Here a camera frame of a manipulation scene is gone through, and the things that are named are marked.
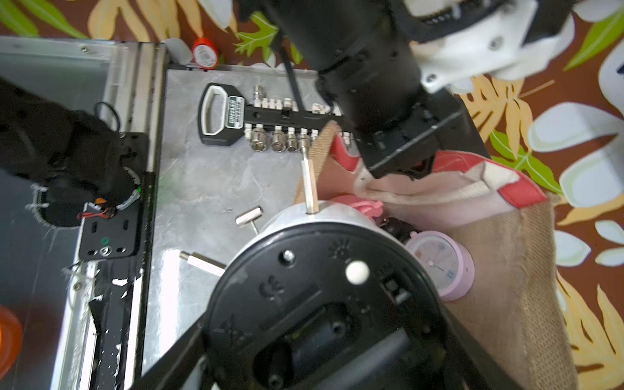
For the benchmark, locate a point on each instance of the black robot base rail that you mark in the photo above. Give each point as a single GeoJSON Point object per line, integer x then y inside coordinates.
{"type": "Point", "coordinates": [115, 248]}

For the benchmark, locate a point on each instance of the lilac round alarm clock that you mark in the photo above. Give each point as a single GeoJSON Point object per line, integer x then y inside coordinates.
{"type": "Point", "coordinates": [448, 263]}

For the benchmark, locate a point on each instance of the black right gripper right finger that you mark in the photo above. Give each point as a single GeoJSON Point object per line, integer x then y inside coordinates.
{"type": "Point", "coordinates": [467, 364]}

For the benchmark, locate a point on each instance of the socket set rail holder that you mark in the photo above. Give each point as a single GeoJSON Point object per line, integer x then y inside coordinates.
{"type": "Point", "coordinates": [225, 117]}

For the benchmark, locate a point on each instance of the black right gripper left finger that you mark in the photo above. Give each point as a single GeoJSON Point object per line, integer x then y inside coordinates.
{"type": "Point", "coordinates": [174, 368]}

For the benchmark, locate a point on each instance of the white round alarm clock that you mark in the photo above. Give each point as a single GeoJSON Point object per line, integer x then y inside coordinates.
{"type": "Point", "coordinates": [321, 299]}

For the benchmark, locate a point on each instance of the black twin bell alarm clock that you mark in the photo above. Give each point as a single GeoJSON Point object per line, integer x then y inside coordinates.
{"type": "Point", "coordinates": [399, 229]}

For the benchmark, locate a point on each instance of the pink twin bell alarm clock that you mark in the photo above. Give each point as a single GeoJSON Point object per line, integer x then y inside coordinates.
{"type": "Point", "coordinates": [372, 209]}

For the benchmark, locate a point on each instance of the red tape roll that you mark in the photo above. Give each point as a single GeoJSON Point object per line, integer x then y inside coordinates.
{"type": "Point", "coordinates": [205, 53]}

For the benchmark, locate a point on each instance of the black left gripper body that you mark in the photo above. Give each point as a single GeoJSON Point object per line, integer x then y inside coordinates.
{"type": "Point", "coordinates": [367, 69]}

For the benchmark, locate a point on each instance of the burlap red Christmas canvas bag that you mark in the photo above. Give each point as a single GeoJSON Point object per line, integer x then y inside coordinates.
{"type": "Point", "coordinates": [506, 223]}

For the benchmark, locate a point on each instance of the orange bowl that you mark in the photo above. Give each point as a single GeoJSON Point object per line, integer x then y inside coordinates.
{"type": "Point", "coordinates": [11, 340]}

